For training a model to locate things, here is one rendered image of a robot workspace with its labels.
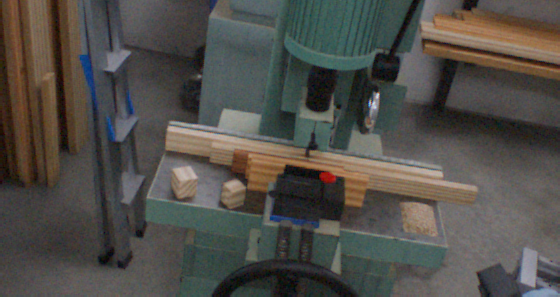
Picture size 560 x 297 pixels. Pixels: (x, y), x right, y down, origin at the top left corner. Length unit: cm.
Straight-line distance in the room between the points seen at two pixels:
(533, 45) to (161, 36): 198
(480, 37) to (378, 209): 203
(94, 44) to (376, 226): 106
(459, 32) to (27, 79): 192
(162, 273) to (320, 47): 144
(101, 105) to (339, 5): 112
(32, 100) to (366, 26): 171
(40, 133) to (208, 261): 147
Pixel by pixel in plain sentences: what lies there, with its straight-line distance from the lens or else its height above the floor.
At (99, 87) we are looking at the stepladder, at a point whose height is 70.
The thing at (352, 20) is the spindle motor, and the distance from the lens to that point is 121.
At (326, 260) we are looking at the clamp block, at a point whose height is 90.
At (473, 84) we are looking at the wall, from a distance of 395.
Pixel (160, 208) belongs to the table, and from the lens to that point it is 136.
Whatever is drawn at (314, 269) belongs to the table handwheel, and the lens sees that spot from 116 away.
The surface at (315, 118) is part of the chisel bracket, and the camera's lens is 134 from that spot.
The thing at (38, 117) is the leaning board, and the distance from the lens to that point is 273.
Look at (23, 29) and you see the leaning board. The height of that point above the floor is 66.
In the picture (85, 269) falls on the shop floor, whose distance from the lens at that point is 250.
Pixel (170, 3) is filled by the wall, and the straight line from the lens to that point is 385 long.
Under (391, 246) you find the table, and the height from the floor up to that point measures 88.
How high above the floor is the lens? 172
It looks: 31 degrees down
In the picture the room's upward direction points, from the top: 11 degrees clockwise
